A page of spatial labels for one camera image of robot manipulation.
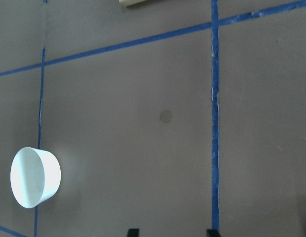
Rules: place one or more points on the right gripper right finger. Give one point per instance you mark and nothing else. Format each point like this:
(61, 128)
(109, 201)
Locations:
(212, 233)

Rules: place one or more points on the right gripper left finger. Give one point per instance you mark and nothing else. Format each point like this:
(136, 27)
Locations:
(133, 233)

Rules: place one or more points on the white bowl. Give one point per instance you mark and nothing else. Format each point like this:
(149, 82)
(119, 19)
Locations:
(35, 176)

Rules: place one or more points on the wooden cutting board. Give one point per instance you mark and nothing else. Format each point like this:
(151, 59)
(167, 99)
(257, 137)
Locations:
(134, 3)

